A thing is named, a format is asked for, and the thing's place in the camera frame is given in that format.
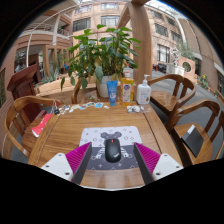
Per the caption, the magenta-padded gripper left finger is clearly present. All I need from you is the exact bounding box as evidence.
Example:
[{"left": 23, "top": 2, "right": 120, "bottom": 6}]
[{"left": 39, "top": 142, "right": 93, "bottom": 185}]

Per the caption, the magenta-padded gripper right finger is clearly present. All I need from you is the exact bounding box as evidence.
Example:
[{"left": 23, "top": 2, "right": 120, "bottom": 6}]
[{"left": 133, "top": 142, "right": 184, "bottom": 185}]

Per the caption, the black computer mouse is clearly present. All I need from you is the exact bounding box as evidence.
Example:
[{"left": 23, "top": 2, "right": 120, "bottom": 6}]
[{"left": 104, "top": 137, "right": 122, "bottom": 164}]

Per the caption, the grey white bear-print mouse pad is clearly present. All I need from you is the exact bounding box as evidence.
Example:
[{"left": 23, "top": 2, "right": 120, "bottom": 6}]
[{"left": 78, "top": 125, "right": 144, "bottom": 171}]

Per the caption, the wooden armchair with black notebook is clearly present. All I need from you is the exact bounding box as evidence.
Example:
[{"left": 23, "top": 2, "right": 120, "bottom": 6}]
[{"left": 165, "top": 98, "right": 223, "bottom": 168}]

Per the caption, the black notebook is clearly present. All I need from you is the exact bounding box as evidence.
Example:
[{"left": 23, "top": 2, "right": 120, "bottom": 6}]
[{"left": 180, "top": 124, "right": 205, "bottom": 158}]

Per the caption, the clear plastic packet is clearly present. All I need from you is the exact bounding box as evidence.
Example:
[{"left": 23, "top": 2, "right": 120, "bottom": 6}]
[{"left": 126, "top": 105, "right": 146, "bottom": 114}]

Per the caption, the empty wooden armchair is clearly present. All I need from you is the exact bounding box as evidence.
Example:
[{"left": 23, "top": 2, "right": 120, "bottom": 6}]
[{"left": 147, "top": 73, "right": 198, "bottom": 123}]

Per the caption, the white pump bottle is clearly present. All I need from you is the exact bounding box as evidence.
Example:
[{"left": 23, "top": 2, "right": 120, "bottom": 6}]
[{"left": 136, "top": 74, "right": 152, "bottom": 106}]

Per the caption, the wooden chair behind plant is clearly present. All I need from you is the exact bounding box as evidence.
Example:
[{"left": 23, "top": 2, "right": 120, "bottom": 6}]
[{"left": 70, "top": 77, "right": 98, "bottom": 104}]

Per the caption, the yellow liquid bottle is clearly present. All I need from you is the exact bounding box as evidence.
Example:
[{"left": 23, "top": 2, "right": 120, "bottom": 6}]
[{"left": 119, "top": 70, "right": 135, "bottom": 107}]

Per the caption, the wooden planter box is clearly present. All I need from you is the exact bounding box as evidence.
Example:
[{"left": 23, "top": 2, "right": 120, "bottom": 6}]
[{"left": 34, "top": 77, "right": 74, "bottom": 101}]

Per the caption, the blue squeeze tube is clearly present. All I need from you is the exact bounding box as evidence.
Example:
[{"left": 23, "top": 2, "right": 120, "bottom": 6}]
[{"left": 106, "top": 79, "right": 119, "bottom": 107}]

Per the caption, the wooden armchair with red bag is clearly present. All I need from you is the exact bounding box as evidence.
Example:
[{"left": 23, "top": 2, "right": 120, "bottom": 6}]
[{"left": 3, "top": 95, "right": 64, "bottom": 159}]

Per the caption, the dark red wooden lectern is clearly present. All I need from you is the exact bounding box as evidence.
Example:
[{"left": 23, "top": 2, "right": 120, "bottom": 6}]
[{"left": 7, "top": 63, "right": 41, "bottom": 118}]

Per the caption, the green plant in white pot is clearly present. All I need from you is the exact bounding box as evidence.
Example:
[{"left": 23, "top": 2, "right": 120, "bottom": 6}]
[{"left": 60, "top": 23, "right": 143, "bottom": 99}]

